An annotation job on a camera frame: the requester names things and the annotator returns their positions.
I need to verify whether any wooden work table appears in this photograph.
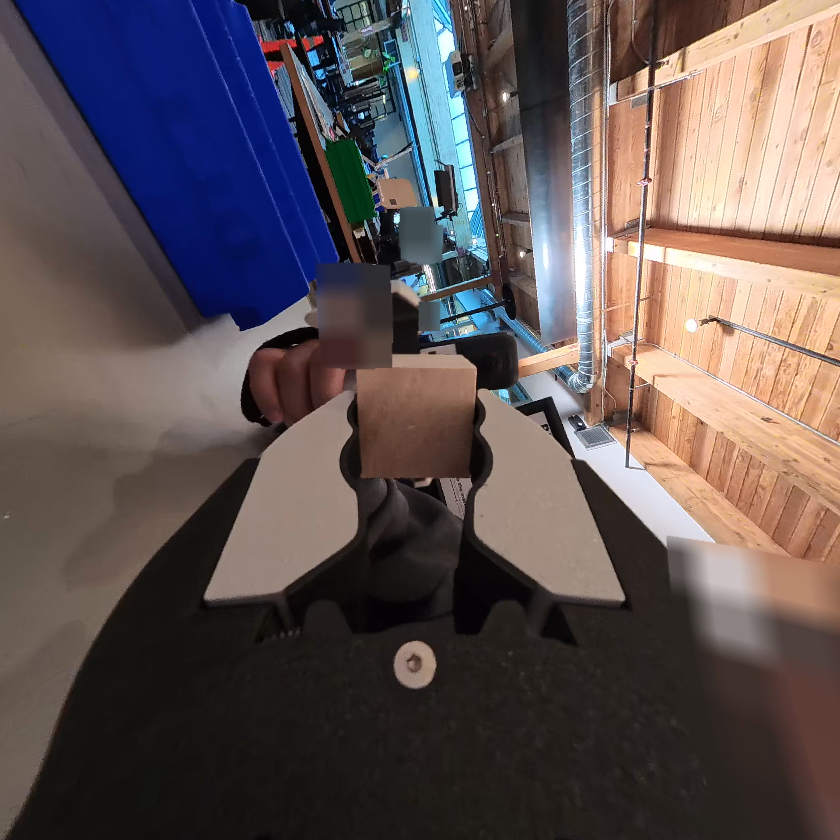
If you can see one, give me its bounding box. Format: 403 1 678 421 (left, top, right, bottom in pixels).
281 45 363 263

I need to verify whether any green plastic crate stack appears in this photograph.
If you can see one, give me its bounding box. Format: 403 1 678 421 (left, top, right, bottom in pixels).
326 138 377 224

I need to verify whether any blue plastic bin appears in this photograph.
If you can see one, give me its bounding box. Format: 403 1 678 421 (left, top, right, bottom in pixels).
13 0 339 331

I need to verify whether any person's right forearm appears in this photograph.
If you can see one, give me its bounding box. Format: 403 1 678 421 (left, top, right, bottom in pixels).
360 479 463 634

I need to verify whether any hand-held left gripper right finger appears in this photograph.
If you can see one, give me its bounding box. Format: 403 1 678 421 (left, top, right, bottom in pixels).
459 388 627 635

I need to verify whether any black floor lamp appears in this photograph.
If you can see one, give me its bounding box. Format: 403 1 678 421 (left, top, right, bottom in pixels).
440 283 517 326

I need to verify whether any spiral silver duct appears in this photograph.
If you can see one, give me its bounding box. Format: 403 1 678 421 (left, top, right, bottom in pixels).
566 0 614 395

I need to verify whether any smooth dark duct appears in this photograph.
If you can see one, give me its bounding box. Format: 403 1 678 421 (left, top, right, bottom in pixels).
511 0 578 345

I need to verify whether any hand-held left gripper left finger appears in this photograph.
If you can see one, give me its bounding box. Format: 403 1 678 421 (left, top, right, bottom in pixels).
202 390 371 634

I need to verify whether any person's right hand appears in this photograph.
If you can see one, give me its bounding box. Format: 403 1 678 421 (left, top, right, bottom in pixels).
249 341 358 424

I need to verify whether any wooden cube with blue stripe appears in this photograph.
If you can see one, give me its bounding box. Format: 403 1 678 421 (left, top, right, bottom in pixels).
356 354 478 480

